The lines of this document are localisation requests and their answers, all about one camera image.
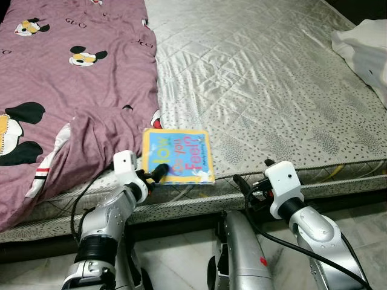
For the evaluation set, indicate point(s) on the white pillow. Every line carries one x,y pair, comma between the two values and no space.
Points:
369,54

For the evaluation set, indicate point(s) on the colourful children's book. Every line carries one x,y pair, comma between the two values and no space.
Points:
178,156

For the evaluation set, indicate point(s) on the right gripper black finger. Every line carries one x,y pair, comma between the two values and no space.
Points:
269,164
240,183

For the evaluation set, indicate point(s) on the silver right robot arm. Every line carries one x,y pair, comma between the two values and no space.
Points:
314,235

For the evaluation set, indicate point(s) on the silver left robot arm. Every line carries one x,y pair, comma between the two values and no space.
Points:
106,223

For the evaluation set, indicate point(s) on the silver robot leg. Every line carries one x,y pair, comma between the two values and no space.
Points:
130,266
242,254

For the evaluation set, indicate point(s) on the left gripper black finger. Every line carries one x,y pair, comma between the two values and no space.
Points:
159,173

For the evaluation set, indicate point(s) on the silver left robot leg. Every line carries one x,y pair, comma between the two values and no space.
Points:
130,266

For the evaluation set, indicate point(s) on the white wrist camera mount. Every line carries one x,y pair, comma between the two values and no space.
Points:
284,184
124,164

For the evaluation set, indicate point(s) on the purple cartoon mouse blanket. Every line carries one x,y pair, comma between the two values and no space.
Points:
78,78

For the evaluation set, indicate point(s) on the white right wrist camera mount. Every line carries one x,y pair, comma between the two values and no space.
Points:
284,184

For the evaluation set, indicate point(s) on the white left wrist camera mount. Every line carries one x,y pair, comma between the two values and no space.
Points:
124,164

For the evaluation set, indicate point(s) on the white quilted mattress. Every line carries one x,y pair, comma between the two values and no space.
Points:
260,90

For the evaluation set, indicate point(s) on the dark bed frame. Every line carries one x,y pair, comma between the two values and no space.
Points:
181,223

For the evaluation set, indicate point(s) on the silver right robot leg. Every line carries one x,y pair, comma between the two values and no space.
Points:
242,254

